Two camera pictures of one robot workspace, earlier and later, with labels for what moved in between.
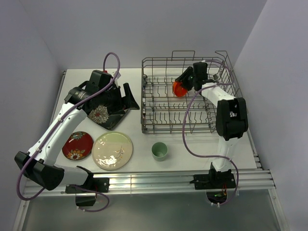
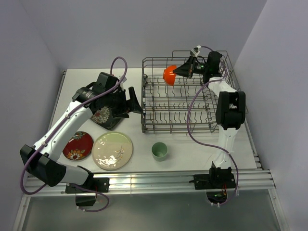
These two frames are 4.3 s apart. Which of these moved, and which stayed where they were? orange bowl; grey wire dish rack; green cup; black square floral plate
Moved: orange bowl
Stayed: black square floral plate; grey wire dish rack; green cup
